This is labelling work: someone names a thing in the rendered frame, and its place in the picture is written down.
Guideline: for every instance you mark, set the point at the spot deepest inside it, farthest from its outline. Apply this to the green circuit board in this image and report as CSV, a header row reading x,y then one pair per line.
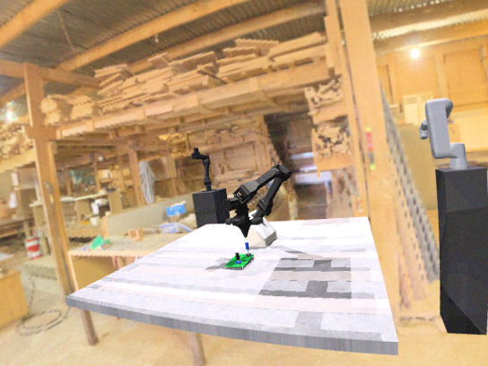
x,y
240,260

